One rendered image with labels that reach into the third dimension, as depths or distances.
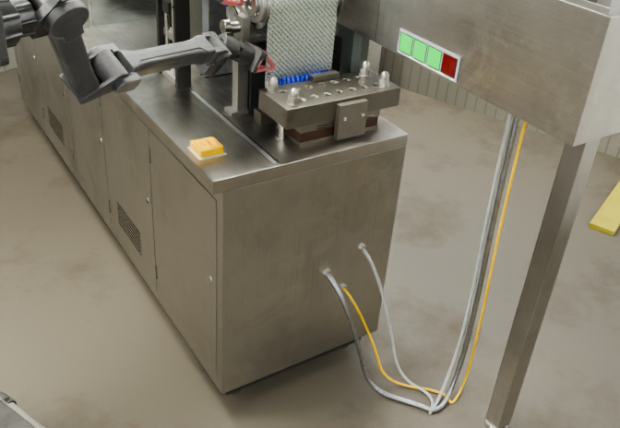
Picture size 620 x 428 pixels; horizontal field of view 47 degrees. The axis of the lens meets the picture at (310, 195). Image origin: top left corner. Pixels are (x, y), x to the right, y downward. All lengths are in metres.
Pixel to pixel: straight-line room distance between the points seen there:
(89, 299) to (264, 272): 1.00
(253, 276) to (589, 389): 1.33
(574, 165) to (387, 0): 0.70
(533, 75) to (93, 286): 1.93
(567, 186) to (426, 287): 1.21
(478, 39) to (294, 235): 0.77
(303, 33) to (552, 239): 0.92
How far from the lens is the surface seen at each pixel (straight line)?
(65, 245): 3.22
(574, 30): 1.67
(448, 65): 1.94
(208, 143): 1.98
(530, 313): 2.19
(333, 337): 2.49
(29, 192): 3.64
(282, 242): 2.08
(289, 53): 2.13
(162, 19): 2.45
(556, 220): 2.01
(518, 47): 1.77
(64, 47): 1.42
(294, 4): 2.09
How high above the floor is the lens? 1.84
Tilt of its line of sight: 31 degrees down
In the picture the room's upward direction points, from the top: 5 degrees clockwise
